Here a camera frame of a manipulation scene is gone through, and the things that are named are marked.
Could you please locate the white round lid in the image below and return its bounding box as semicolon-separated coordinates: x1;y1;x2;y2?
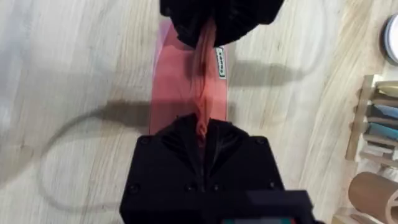
380;13;398;66

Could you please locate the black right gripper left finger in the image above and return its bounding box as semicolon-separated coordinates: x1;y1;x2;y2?
119;113;204;224

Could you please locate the brown cardboard tape roll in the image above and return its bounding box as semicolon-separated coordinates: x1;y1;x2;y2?
347;171;398;224

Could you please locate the wooden rack with boards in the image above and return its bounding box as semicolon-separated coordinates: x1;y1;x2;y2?
344;73;398;169

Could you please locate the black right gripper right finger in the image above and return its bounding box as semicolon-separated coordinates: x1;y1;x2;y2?
202;118;285;224

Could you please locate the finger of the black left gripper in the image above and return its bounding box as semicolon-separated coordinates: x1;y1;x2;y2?
159;0;216;49
212;0;285;48

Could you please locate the pink soft zip bag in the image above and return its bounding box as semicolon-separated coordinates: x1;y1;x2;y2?
148;17;229;151

